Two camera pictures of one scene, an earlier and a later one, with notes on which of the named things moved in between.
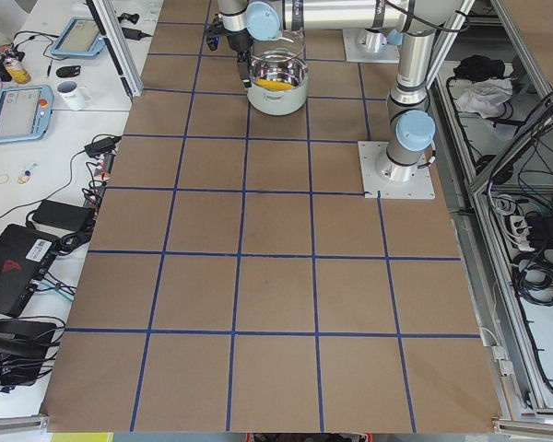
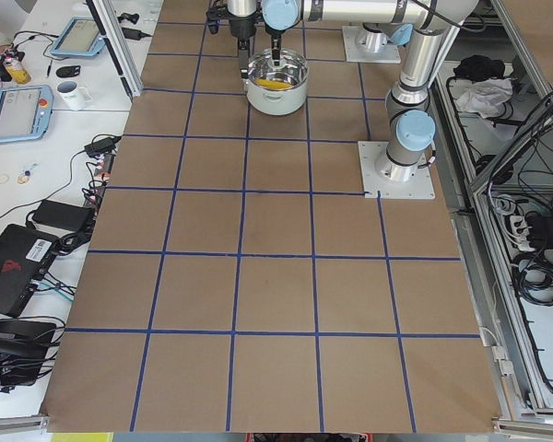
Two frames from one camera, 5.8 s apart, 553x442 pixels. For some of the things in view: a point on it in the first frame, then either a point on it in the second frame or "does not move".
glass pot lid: (264, 28) → (290, 74)
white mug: (76, 98) does not move
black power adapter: (101, 146) does not move
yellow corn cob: (274, 86) does not move
